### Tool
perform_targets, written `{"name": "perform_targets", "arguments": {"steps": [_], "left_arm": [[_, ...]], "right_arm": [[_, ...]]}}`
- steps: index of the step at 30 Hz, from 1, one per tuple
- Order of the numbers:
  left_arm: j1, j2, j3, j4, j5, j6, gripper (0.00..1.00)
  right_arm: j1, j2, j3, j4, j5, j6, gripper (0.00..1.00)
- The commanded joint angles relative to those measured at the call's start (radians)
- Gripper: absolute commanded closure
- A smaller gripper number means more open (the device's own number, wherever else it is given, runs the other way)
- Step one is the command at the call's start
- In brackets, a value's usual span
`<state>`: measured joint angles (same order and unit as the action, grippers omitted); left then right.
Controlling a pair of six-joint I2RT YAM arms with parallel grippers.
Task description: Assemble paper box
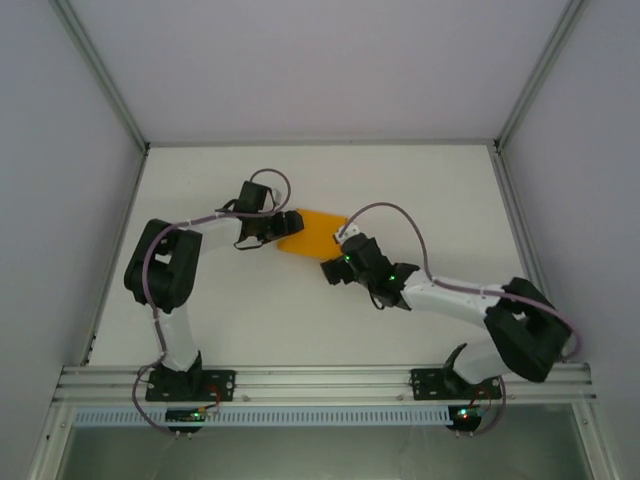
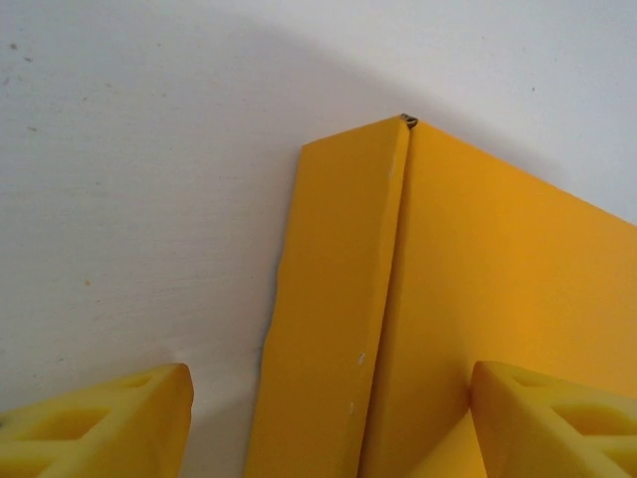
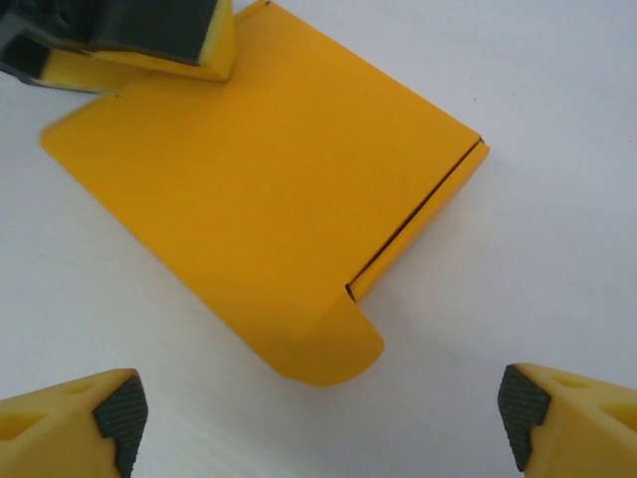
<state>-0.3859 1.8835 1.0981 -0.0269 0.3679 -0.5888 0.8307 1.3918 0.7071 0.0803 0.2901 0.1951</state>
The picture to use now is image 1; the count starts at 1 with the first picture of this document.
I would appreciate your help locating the orange paper box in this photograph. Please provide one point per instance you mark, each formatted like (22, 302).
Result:
(317, 232)

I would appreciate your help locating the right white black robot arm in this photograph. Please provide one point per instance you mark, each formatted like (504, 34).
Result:
(450, 295)

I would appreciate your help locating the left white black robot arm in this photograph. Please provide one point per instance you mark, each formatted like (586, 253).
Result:
(175, 330)

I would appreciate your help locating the right green circuit board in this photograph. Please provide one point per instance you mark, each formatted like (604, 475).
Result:
(467, 414)

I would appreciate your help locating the green circuit board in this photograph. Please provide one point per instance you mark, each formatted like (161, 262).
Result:
(467, 414)
(190, 415)

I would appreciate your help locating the left green circuit board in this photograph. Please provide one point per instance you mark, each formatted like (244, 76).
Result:
(190, 415)

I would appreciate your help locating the aluminium mounting rail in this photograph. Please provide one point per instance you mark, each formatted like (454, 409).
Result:
(320, 382)

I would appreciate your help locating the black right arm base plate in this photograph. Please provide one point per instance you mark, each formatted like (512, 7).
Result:
(425, 385)

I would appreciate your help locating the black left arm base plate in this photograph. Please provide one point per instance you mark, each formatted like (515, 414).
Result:
(220, 385)

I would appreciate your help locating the aluminium table side rail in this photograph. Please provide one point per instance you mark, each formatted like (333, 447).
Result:
(535, 250)

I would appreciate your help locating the aluminium frame post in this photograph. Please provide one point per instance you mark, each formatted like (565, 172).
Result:
(102, 80)
(542, 75)

